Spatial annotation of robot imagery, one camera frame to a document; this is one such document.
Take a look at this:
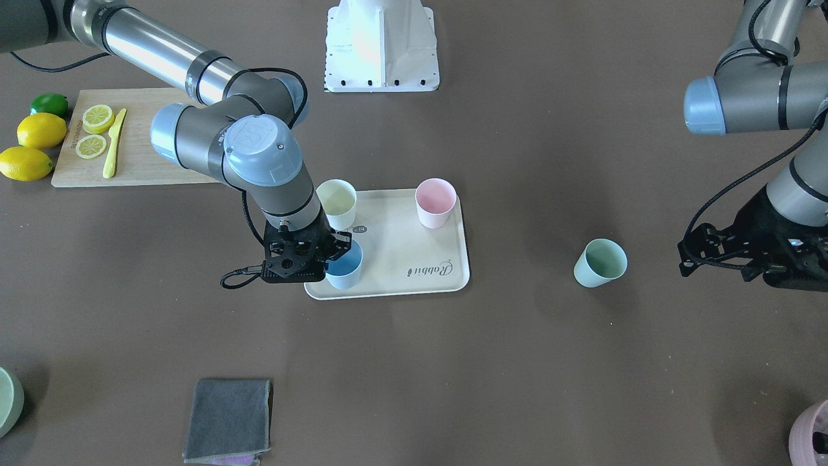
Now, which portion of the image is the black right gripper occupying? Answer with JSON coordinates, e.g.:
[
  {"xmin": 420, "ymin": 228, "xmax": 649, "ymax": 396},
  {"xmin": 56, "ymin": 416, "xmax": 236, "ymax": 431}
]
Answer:
[{"xmin": 261, "ymin": 216, "xmax": 352, "ymax": 283}]

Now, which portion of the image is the wooden cutting board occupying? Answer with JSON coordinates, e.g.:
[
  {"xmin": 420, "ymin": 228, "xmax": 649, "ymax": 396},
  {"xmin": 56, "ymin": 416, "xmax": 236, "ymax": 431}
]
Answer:
[{"xmin": 51, "ymin": 87, "xmax": 213, "ymax": 188}]

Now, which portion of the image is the grey folded cloth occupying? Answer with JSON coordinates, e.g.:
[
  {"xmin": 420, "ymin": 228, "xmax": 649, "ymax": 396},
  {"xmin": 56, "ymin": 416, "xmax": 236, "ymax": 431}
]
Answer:
[{"xmin": 182, "ymin": 379, "xmax": 271, "ymax": 465}]

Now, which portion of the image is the yellow lemon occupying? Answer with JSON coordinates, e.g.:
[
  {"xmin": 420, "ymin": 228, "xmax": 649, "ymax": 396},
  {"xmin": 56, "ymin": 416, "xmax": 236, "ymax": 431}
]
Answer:
[
  {"xmin": 1, "ymin": 146, "xmax": 54, "ymax": 182},
  {"xmin": 17, "ymin": 113, "xmax": 67, "ymax": 150}
]

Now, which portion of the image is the beige tray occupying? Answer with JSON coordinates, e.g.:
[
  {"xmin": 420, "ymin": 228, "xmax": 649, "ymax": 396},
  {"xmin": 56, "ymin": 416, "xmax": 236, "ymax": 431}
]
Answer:
[{"xmin": 304, "ymin": 188, "xmax": 470, "ymax": 300}]

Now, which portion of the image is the yellow plastic knife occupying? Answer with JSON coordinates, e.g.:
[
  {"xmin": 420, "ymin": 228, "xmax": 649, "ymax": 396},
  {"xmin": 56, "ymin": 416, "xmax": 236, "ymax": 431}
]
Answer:
[{"xmin": 102, "ymin": 108, "xmax": 127, "ymax": 179}]

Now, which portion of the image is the lemon half slice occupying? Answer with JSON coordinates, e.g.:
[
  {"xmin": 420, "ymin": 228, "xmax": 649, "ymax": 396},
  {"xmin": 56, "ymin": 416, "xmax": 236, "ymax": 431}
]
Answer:
[
  {"xmin": 74, "ymin": 135, "xmax": 107, "ymax": 160},
  {"xmin": 81, "ymin": 104, "xmax": 116, "ymax": 135}
]

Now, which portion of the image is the blue cup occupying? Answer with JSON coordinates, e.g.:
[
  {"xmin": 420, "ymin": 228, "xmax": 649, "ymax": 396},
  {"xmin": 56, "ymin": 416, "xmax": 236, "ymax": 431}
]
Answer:
[{"xmin": 325, "ymin": 241, "xmax": 364, "ymax": 290}]

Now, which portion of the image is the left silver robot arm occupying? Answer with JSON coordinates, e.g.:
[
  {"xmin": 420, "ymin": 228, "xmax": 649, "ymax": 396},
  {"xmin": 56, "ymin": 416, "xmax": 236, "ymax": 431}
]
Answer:
[{"xmin": 677, "ymin": 1, "xmax": 827, "ymax": 292}]

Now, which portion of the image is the cream cup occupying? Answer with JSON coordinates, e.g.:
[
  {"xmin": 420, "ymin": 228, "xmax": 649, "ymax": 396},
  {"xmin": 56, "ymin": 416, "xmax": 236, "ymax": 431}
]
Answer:
[{"xmin": 316, "ymin": 179, "xmax": 357, "ymax": 231}]

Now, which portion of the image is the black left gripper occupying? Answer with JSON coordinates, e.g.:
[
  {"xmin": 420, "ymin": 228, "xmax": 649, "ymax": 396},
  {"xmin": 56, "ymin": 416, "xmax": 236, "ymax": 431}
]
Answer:
[{"xmin": 677, "ymin": 188, "xmax": 827, "ymax": 292}]

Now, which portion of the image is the green lime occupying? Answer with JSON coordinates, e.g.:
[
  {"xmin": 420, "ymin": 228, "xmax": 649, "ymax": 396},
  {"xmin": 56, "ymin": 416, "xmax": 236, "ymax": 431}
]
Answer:
[{"xmin": 29, "ymin": 93, "xmax": 69, "ymax": 118}]

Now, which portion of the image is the pink cup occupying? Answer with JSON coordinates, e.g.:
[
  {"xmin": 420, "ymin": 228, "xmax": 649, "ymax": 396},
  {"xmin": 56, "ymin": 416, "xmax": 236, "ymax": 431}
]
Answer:
[{"xmin": 415, "ymin": 178, "xmax": 457, "ymax": 229}]

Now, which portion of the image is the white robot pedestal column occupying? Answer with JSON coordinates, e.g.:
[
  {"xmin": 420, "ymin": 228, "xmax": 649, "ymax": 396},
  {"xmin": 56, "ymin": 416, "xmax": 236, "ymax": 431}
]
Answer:
[{"xmin": 323, "ymin": 1, "xmax": 441, "ymax": 93}]

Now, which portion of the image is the mint green bowl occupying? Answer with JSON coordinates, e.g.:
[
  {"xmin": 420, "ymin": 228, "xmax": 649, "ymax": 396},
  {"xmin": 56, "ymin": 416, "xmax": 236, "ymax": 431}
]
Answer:
[{"xmin": 1, "ymin": 368, "xmax": 25, "ymax": 438}]

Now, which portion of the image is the pink bowl with ice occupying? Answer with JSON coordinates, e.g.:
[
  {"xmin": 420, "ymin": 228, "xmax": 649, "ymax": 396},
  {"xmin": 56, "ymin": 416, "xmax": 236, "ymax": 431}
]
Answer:
[{"xmin": 789, "ymin": 400, "xmax": 827, "ymax": 465}]

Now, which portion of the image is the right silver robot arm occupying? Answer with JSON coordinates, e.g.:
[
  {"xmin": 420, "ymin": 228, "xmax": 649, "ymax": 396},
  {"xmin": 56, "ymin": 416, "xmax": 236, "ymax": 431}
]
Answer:
[{"xmin": 2, "ymin": 1, "xmax": 351, "ymax": 283}]

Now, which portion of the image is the green cup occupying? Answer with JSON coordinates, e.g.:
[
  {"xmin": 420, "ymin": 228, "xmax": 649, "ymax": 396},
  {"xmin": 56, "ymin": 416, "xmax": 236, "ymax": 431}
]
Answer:
[{"xmin": 573, "ymin": 238, "xmax": 629, "ymax": 288}]

